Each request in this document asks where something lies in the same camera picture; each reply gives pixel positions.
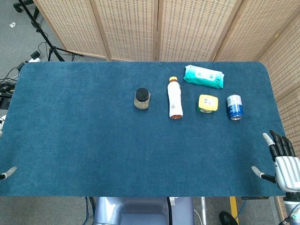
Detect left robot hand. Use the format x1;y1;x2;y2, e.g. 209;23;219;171
0;130;17;180

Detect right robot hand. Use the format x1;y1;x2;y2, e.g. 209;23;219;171
251;130;300;193

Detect green tub with yellow lid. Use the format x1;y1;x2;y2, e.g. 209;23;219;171
196;94;219;114

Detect lavender robot base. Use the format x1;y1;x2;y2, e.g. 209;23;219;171
93;196;195;225

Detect blue soda can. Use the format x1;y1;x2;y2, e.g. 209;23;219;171
225;94;243;122

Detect teal wet wipes pack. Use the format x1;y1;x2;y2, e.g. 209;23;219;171
183;65;225;89

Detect black shoe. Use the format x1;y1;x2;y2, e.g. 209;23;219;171
218;210;238;225

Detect blue table mat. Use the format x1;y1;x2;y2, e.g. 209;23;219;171
0;61;285;197

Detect white table leg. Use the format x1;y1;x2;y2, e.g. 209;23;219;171
200;196;207;225

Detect white power strip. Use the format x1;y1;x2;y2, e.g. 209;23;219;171
28;51;43;63

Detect white bottle with yellow cap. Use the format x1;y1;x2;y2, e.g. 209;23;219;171
167;76;183;120

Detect black tripod stand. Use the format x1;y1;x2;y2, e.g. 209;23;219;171
17;0;83;62

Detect glass jar with black lid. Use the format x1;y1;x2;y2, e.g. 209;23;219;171
134;88;151;110

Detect black wheeled stand base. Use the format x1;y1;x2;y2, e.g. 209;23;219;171
13;0;40;23

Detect blue cable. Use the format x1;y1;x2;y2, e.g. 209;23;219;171
84;196;95;225

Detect black floor cables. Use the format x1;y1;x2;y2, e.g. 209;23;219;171
0;62;22;97

